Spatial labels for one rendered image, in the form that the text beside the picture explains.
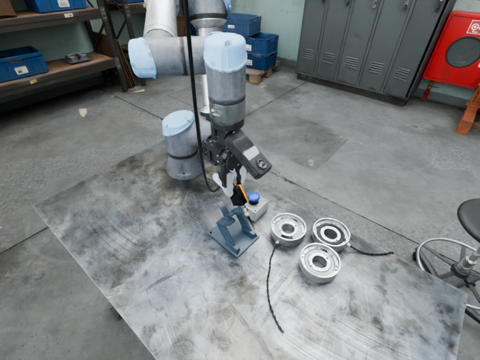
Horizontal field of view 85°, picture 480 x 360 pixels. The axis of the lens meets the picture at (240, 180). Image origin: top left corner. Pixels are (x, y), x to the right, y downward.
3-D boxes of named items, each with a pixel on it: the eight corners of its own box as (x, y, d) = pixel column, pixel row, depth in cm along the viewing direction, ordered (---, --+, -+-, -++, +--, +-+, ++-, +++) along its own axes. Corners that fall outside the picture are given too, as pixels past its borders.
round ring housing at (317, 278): (329, 293, 67) (333, 285, 64) (291, 272, 71) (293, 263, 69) (342, 263, 74) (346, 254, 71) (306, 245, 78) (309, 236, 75)
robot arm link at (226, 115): (253, 97, 53) (224, 111, 48) (252, 118, 56) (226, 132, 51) (226, 87, 57) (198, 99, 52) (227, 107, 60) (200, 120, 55)
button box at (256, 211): (267, 210, 89) (268, 199, 86) (254, 222, 85) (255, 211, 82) (248, 198, 93) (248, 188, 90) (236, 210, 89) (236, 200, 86)
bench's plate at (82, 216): (463, 297, 68) (468, 293, 67) (396, 655, 33) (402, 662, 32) (170, 139, 127) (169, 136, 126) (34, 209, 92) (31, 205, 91)
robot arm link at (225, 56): (242, 30, 49) (251, 41, 43) (242, 87, 57) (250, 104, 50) (200, 31, 48) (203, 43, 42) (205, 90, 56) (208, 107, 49)
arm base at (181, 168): (159, 169, 106) (153, 148, 100) (187, 153, 115) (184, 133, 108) (183, 185, 99) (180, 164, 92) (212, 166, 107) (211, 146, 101)
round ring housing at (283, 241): (281, 216, 87) (283, 207, 84) (310, 232, 82) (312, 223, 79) (263, 236, 81) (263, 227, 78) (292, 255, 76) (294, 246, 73)
